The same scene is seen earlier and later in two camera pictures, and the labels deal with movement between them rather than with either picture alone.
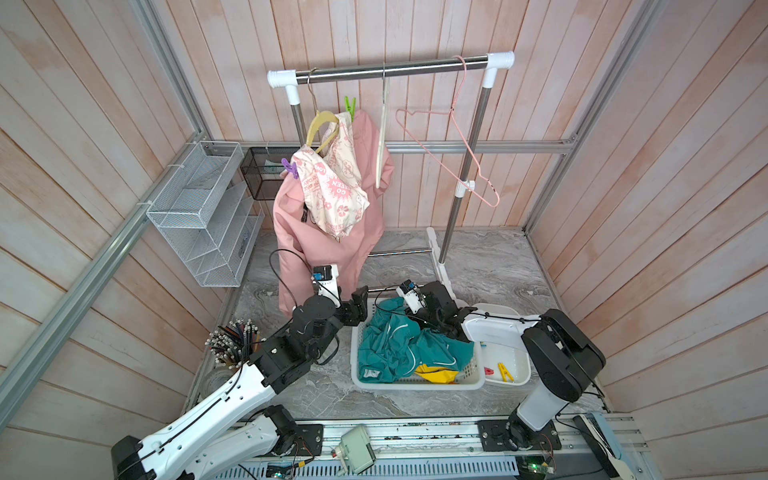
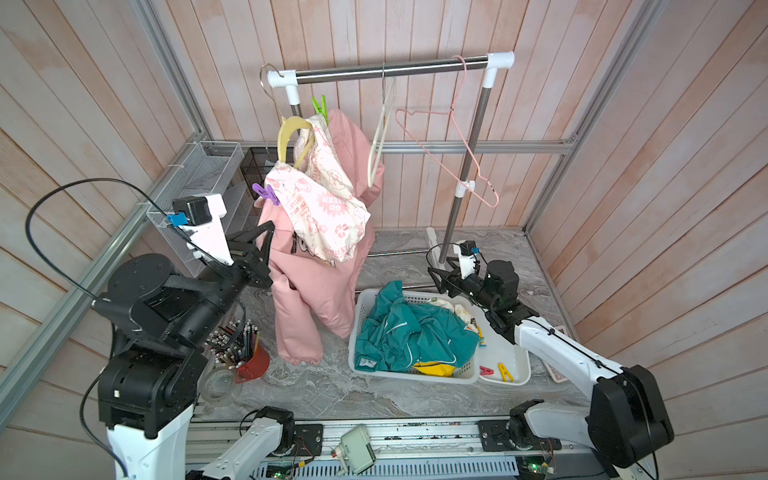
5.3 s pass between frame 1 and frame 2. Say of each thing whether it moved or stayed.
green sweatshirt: moved
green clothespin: moved
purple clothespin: moved
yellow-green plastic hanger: moved
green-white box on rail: stayed
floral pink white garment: moved
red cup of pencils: stayed
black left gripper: moved
